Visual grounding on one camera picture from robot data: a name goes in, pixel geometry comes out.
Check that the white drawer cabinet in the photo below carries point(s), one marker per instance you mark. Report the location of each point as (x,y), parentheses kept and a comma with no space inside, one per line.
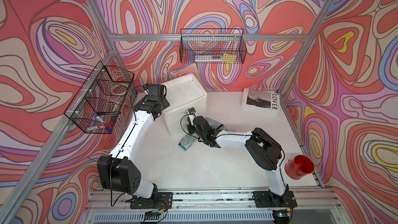
(182,94)

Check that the black wire basket left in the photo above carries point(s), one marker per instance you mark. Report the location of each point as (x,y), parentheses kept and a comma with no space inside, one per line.
(103,93)

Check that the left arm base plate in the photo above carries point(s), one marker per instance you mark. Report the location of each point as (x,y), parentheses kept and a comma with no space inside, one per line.
(161,200)

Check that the mint umbrella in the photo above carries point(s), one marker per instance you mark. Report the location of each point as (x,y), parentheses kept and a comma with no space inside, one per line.
(217,125)
(187,141)

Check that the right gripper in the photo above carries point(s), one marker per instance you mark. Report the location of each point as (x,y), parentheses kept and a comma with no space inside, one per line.
(188,127)

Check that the blue red marker in basket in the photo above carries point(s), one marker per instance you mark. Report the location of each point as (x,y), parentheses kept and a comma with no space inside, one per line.
(103,122)

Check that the black wire basket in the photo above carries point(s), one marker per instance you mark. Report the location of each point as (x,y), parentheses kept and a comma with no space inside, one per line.
(207,45)
(103,93)

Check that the black wire basket back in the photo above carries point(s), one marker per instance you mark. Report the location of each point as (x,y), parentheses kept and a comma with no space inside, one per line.
(207,45)

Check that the red metal cup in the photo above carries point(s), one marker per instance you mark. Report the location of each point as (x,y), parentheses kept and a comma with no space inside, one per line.
(299,167)

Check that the yellow item in basket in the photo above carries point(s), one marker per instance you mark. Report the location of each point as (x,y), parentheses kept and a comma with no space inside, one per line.
(228,58)

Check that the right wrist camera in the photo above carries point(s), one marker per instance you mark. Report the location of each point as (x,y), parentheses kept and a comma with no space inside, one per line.
(191,111)

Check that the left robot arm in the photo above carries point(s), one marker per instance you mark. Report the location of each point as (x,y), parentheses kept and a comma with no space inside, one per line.
(117,171)

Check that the LOVER book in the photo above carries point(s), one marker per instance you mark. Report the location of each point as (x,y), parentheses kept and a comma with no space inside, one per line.
(260,101)

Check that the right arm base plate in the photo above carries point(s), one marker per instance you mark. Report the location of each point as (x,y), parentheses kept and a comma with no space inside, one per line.
(267,199)

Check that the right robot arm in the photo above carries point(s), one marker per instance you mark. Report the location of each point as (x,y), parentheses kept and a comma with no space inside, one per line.
(264,150)

